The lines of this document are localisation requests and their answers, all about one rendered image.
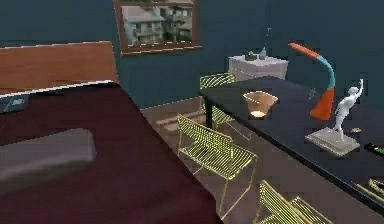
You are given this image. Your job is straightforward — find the grey pillow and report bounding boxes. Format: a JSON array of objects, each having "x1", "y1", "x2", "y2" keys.
[{"x1": 0, "y1": 127, "x2": 98, "y2": 194}]

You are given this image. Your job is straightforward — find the dark red bed wooden headboard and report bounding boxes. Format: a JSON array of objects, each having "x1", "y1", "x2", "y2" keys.
[{"x1": 0, "y1": 40, "x2": 224, "y2": 224}]

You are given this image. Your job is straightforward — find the white chest of drawers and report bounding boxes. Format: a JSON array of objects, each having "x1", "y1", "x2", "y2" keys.
[{"x1": 227, "y1": 54, "x2": 290, "y2": 83}]

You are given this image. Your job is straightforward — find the wooden framed window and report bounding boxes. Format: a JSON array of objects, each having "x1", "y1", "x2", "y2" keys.
[{"x1": 113, "y1": 0, "x2": 203, "y2": 57}]

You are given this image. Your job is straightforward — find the black long table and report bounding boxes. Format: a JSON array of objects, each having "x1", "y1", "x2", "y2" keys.
[{"x1": 199, "y1": 75, "x2": 384, "y2": 216}]

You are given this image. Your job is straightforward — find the orange and blue curved lamp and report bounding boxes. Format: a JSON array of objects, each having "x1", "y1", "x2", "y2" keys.
[{"x1": 288, "y1": 41, "x2": 336, "y2": 122}]

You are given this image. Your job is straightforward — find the white figure statue grey base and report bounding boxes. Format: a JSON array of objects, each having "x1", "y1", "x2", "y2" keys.
[{"x1": 304, "y1": 78, "x2": 365, "y2": 157}]

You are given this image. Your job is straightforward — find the black remote control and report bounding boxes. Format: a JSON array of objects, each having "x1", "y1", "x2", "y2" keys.
[{"x1": 363, "y1": 142, "x2": 384, "y2": 157}]

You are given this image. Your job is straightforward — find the yellow wire chair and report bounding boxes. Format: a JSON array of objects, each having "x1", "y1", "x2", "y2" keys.
[
  {"x1": 176, "y1": 113, "x2": 259, "y2": 220},
  {"x1": 198, "y1": 72, "x2": 253, "y2": 142},
  {"x1": 253, "y1": 179, "x2": 334, "y2": 224},
  {"x1": 353, "y1": 177, "x2": 384, "y2": 205}
]

